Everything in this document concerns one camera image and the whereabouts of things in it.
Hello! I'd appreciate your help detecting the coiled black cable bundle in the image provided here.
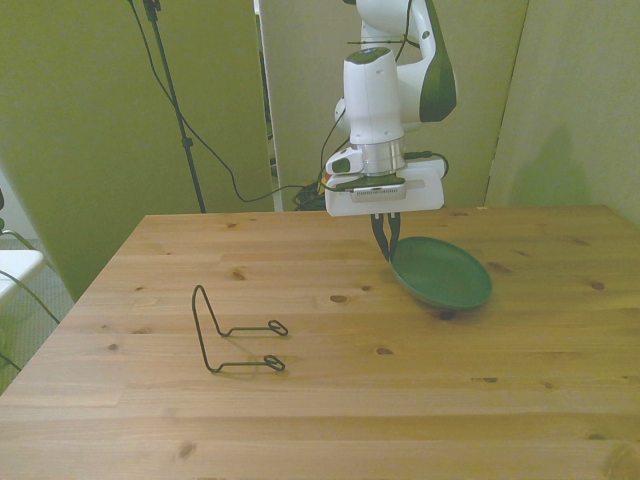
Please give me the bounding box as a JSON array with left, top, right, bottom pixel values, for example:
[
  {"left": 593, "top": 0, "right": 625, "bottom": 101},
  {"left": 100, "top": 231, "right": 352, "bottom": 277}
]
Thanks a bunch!
[{"left": 291, "top": 183, "right": 329, "bottom": 212}]

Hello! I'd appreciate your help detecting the long black tripod cable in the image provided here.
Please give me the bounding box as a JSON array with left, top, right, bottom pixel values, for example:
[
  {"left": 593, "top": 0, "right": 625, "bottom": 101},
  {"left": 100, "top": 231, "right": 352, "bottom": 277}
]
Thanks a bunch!
[{"left": 126, "top": 0, "right": 321, "bottom": 204}]

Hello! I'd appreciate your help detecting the thin black chair cable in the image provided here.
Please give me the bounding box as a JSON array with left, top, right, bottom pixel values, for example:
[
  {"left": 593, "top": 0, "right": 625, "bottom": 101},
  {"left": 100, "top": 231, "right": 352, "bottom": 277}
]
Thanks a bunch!
[{"left": 0, "top": 228, "right": 62, "bottom": 374}]

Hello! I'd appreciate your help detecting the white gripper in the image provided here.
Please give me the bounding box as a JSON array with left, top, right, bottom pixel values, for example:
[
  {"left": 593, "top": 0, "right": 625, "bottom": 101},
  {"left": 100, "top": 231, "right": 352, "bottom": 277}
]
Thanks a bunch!
[{"left": 324, "top": 159, "right": 446, "bottom": 263}]

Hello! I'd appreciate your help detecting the black tripod stand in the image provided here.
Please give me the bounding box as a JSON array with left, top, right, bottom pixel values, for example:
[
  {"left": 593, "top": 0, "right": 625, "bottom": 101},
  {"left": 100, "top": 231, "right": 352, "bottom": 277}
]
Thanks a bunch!
[{"left": 141, "top": 0, "right": 208, "bottom": 214}]

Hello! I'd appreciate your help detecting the dark green round plate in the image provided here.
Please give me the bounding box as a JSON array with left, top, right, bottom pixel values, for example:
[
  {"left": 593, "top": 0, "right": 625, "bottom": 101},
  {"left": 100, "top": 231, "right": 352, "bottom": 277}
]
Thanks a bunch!
[{"left": 389, "top": 236, "right": 494, "bottom": 311}]

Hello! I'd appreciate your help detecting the black wire plate stand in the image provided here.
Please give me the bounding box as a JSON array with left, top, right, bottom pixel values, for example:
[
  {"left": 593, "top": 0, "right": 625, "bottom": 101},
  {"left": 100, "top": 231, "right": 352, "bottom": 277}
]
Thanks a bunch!
[{"left": 191, "top": 284, "right": 291, "bottom": 375}]

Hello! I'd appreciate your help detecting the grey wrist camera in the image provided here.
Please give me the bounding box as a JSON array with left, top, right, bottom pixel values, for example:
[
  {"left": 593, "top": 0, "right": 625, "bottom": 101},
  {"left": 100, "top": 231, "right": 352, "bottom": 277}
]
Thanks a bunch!
[{"left": 349, "top": 183, "right": 408, "bottom": 204}]

